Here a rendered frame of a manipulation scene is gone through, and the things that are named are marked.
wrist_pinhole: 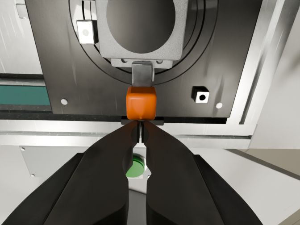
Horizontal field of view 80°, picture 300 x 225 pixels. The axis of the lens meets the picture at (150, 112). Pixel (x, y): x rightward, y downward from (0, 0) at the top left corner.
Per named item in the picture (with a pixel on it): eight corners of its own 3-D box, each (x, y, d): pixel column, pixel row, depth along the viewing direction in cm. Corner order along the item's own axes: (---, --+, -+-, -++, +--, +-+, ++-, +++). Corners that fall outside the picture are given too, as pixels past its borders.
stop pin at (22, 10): (48, 18, 23) (30, 18, 19) (38, 18, 22) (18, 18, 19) (45, 5, 22) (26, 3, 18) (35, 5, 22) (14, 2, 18)
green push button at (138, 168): (144, 169, 31) (144, 178, 30) (121, 169, 31) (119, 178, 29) (145, 151, 29) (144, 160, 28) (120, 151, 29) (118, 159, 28)
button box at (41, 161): (152, 156, 37) (152, 180, 31) (47, 154, 36) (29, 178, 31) (153, 126, 33) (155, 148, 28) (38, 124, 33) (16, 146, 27)
